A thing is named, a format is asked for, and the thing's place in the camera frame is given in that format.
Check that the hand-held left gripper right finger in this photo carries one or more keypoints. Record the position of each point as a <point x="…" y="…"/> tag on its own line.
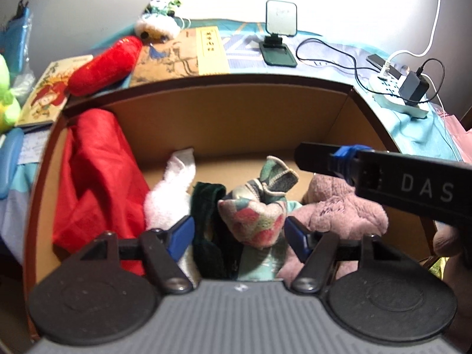
<point x="295" y="239"/>

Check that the green sock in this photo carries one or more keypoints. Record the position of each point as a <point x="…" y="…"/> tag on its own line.
<point x="437" y="269"/>

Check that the pink plush toy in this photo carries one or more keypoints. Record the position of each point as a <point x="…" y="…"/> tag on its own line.
<point x="343" y="210"/>

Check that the brown cardboard box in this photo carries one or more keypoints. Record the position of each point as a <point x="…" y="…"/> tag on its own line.
<point x="239" y="125"/>

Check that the picture book with red print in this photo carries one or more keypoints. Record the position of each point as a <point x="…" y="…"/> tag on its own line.
<point x="48" y="88"/>

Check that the dark phone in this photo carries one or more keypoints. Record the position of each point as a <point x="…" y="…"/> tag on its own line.
<point x="378" y="61"/>

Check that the blue packaged item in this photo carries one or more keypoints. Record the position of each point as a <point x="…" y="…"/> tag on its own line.
<point x="14" y="33"/>

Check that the strawberry patterned fabric sock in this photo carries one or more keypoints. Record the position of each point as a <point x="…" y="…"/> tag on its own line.
<point x="254" y="217"/>

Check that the white paper note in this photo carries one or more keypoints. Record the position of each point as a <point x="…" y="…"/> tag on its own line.
<point x="35" y="145"/>

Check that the yellow brown book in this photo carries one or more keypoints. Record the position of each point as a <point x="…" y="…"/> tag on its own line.
<point x="177" y="55"/>

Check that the red cloth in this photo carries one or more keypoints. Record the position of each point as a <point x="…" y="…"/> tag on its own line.
<point x="96" y="177"/>

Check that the person's right hand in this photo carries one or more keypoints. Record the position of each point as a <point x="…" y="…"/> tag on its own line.
<point x="451" y="241"/>

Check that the white fluffy cloth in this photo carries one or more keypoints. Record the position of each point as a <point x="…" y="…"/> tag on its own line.
<point x="173" y="188"/>

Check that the white power strip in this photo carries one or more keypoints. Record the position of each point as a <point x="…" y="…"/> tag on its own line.
<point x="391" y="97"/>

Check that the panda plush toy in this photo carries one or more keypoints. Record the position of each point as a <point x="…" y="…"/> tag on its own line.
<point x="158" y="22"/>

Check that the red long plush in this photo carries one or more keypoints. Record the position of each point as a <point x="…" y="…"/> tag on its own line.
<point x="103" y="66"/>

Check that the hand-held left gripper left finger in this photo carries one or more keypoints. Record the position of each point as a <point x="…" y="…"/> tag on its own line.
<point x="180" y="234"/>

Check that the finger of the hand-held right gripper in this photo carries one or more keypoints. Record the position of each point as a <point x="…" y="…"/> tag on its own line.
<point x="317" y="158"/>

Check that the green frog plush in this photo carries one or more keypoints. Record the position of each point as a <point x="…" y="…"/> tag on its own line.
<point x="5" y="96"/>

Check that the phone stand with square mirror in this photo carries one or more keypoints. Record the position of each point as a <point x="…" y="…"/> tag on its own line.
<point x="280" y="18"/>

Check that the dark velvet cloth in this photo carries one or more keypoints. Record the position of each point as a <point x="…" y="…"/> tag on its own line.
<point x="206" y="221"/>

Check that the black charger block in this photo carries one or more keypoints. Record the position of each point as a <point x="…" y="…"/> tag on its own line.
<point x="415" y="86"/>

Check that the pink cloth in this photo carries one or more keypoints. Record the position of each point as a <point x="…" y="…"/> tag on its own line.
<point x="457" y="136"/>

